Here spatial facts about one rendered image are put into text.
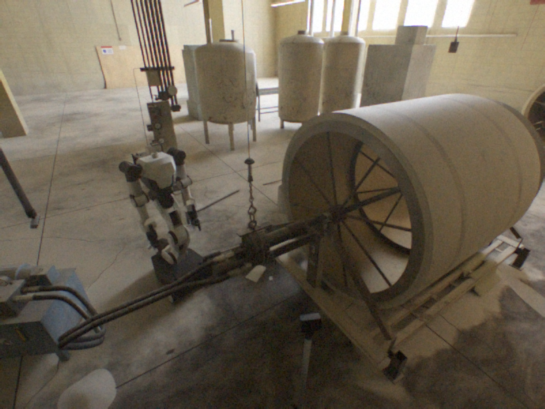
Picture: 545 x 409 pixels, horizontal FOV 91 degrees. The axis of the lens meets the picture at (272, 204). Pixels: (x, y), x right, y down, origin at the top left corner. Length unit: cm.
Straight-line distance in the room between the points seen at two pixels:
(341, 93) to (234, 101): 339
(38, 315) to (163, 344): 92
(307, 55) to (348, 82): 157
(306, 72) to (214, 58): 245
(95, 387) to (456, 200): 284
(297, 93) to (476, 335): 623
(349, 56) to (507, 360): 717
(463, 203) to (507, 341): 151
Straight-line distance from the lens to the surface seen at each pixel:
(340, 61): 836
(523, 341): 337
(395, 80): 800
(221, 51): 620
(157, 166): 243
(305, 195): 316
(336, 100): 847
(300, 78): 754
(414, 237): 197
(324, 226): 227
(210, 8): 1060
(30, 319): 268
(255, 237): 189
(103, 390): 270
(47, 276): 271
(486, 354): 309
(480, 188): 237
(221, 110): 633
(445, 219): 199
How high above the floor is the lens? 220
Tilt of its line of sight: 31 degrees down
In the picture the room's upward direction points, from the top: straight up
